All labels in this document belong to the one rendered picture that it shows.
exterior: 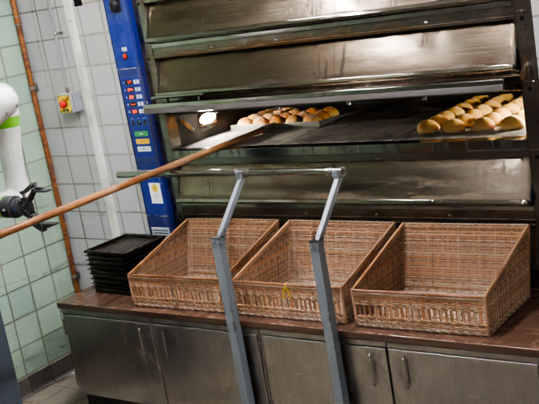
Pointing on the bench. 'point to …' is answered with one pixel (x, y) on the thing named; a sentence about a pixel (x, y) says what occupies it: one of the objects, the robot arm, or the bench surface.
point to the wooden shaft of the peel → (125, 184)
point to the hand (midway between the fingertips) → (50, 207)
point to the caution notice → (156, 192)
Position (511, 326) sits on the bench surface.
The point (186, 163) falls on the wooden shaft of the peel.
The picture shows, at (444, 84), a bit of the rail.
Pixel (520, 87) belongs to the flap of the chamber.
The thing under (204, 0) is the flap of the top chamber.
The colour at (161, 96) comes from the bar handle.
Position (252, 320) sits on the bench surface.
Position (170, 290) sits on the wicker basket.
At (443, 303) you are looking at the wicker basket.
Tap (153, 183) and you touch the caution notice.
